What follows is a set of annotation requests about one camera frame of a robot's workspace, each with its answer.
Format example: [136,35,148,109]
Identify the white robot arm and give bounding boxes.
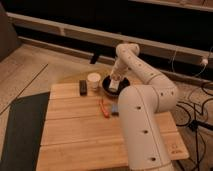
[110,43,178,171]

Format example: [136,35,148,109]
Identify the dark ceramic bowl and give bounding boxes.
[102,76,130,97]

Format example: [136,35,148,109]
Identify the white paper cup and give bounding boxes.
[87,73,101,90]

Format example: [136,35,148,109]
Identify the black rectangular block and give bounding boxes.
[79,80,87,96]

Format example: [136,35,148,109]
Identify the dark floor mat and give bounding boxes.
[0,92,50,171]

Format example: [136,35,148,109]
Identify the black bracket on rail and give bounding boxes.
[90,53,100,64]

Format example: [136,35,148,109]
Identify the white shelf rail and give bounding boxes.
[7,12,213,64]

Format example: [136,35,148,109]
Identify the black cables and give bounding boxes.
[164,81,213,171]

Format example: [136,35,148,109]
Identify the white cable with plug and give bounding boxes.
[171,46,213,78]

